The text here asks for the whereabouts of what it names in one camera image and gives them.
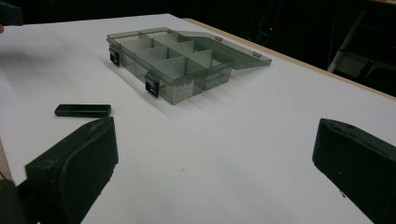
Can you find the clear grey compartment storage box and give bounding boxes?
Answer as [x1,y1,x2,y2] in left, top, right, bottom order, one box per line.
[106,26,273,105]

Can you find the metal stand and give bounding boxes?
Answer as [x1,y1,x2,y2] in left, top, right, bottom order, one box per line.
[326,8,396,82]

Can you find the black usb flash drive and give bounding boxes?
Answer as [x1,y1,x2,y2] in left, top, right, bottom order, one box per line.
[54,104,112,119]

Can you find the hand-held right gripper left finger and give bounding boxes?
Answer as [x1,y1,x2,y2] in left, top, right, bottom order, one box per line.
[24,116,120,224]

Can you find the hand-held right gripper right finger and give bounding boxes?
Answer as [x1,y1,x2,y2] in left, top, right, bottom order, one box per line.
[312,118,396,224]

